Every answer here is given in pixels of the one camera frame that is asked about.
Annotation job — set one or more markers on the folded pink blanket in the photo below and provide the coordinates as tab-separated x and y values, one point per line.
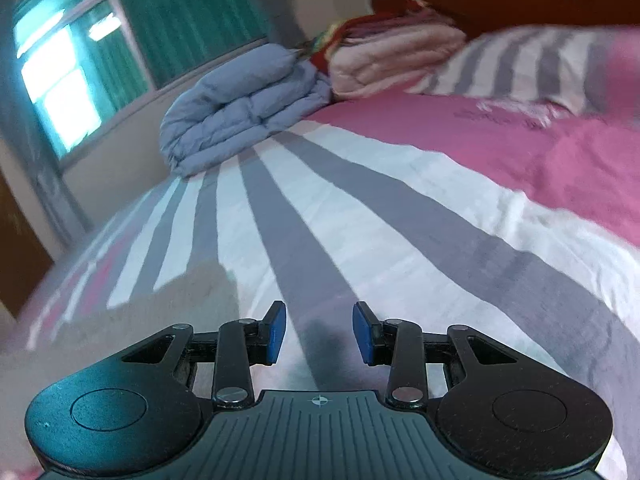
395	60

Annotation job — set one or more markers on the folded blue duvet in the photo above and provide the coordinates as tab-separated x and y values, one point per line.
240	105

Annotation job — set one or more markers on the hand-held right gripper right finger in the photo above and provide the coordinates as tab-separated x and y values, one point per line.
362	332

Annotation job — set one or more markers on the grey pants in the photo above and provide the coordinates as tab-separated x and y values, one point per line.
125	310

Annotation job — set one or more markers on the striped bed sheet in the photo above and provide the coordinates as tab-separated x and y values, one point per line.
400	210

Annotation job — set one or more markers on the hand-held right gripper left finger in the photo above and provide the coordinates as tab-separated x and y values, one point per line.
276	332

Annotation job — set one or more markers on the striped pillow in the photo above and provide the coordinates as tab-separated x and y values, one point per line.
525	70

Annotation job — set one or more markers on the grey curtain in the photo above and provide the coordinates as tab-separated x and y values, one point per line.
45	160

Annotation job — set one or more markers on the window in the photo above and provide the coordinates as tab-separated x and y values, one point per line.
150	25

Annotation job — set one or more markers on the folded red patterned blanket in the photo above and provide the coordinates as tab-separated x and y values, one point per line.
350	30

